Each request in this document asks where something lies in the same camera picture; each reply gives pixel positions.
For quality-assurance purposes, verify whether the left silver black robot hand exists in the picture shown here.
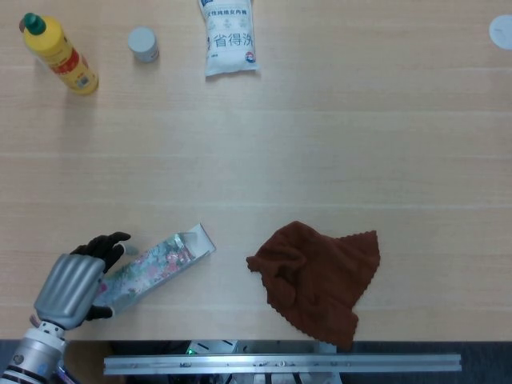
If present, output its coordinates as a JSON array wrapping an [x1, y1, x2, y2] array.
[[33, 231, 132, 331]]

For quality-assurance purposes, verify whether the floral pattern carton box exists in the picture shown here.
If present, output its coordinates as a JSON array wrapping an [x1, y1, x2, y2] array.
[[94, 222, 218, 313]]

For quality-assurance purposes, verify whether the brown cloth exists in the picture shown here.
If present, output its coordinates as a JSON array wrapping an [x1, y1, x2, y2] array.
[[246, 220, 382, 352]]

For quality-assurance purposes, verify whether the yellow bottle green cap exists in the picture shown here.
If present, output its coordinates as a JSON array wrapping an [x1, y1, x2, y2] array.
[[18, 12, 100, 96]]

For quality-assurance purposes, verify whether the small white jar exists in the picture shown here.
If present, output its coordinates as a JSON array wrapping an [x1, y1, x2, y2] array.
[[127, 26, 160, 64]]

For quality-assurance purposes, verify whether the white detergent refill pouch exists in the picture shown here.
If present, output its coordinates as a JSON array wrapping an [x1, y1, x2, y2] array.
[[198, 0, 260, 81]]

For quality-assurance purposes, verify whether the white round desk grommet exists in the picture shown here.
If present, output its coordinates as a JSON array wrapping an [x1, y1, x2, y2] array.
[[488, 14, 512, 50]]

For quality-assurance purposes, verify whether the bundle of cables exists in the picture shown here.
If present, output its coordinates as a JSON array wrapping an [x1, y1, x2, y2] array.
[[51, 359, 77, 384]]

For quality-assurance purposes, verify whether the aluminium profile rail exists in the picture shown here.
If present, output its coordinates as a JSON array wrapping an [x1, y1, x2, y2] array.
[[103, 353, 463, 376]]

